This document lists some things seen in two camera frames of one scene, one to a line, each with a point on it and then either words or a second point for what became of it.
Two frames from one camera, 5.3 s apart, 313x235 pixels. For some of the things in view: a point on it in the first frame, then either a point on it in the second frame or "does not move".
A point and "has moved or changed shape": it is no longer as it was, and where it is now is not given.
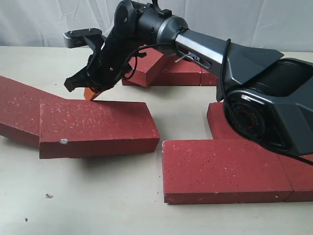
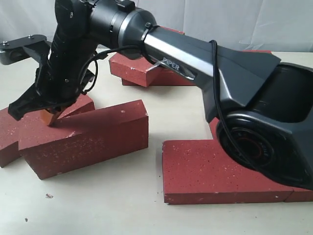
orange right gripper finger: (88, 94) → (46, 116)
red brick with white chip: (79, 129) has moved or changed shape
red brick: (20, 111) has moved or changed shape
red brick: (223, 171) does not move
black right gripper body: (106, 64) → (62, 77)
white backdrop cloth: (279, 26) does not move
